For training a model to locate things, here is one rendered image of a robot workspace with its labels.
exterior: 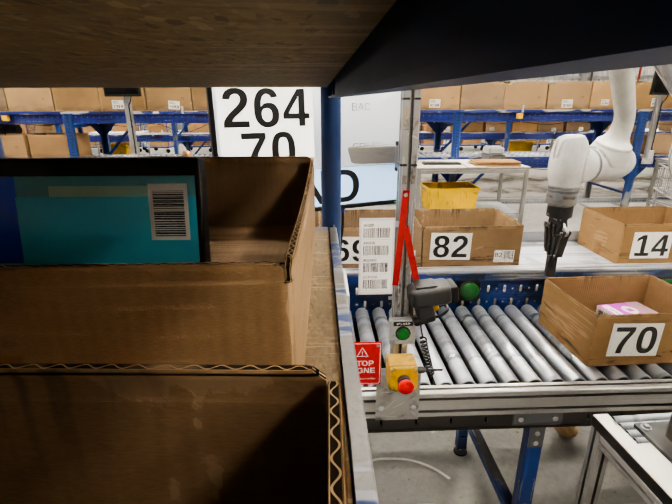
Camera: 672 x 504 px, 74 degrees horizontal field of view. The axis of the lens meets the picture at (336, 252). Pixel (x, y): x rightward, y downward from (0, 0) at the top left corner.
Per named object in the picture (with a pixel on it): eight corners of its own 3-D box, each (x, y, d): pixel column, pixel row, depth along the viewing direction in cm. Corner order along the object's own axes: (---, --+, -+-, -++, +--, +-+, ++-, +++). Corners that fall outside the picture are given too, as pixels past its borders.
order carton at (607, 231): (616, 265, 178) (625, 224, 172) (576, 242, 205) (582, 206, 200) (711, 263, 179) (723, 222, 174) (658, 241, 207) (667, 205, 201)
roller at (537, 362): (549, 396, 128) (552, 381, 126) (485, 314, 177) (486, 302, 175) (566, 396, 128) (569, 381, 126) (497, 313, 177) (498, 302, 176)
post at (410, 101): (375, 421, 123) (386, 79, 95) (373, 409, 128) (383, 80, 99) (418, 420, 124) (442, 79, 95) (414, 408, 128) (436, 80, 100)
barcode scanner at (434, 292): (462, 322, 108) (459, 283, 105) (413, 329, 108) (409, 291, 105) (454, 310, 115) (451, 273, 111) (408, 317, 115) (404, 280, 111)
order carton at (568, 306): (586, 367, 133) (597, 316, 128) (537, 321, 161) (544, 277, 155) (709, 361, 136) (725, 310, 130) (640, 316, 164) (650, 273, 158)
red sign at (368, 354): (343, 385, 119) (343, 343, 114) (343, 383, 119) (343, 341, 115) (402, 383, 119) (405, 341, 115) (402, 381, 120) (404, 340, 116)
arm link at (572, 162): (563, 190, 130) (598, 187, 134) (572, 135, 125) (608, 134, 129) (537, 184, 140) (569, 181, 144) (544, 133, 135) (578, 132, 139)
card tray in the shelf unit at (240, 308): (302, 446, 23) (295, 264, 20) (-305, 457, 22) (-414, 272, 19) (316, 229, 61) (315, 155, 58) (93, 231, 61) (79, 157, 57)
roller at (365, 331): (390, 390, 125) (382, 403, 126) (369, 308, 174) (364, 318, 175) (374, 384, 124) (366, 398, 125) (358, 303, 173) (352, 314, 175)
